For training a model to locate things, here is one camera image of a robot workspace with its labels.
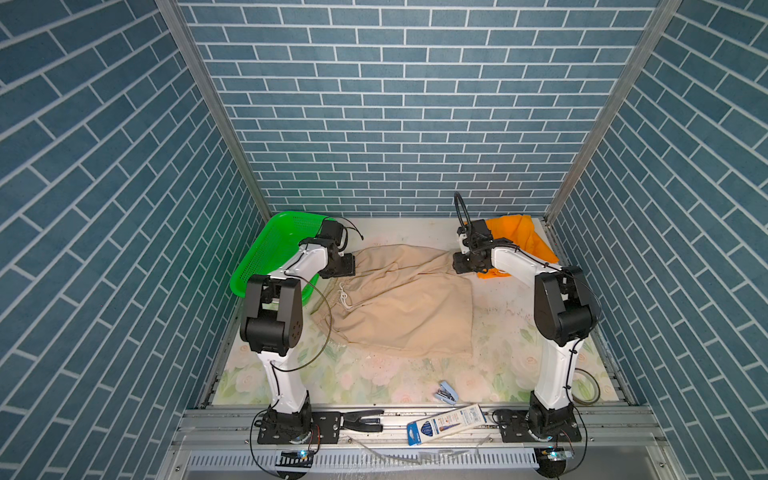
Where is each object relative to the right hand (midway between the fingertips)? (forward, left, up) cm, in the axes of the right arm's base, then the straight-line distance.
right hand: (458, 260), depth 102 cm
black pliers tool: (-50, +27, -4) cm, 57 cm away
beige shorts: (-16, +19, -2) cm, 25 cm away
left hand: (-7, +38, +1) cm, 38 cm away
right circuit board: (-53, -21, -8) cm, 58 cm away
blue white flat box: (-50, +10, -4) cm, 52 cm away
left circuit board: (-59, +41, -8) cm, 72 cm away
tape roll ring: (-37, -34, -7) cm, 51 cm away
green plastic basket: (-1, +67, +1) cm, 67 cm away
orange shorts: (+17, -24, -1) cm, 29 cm away
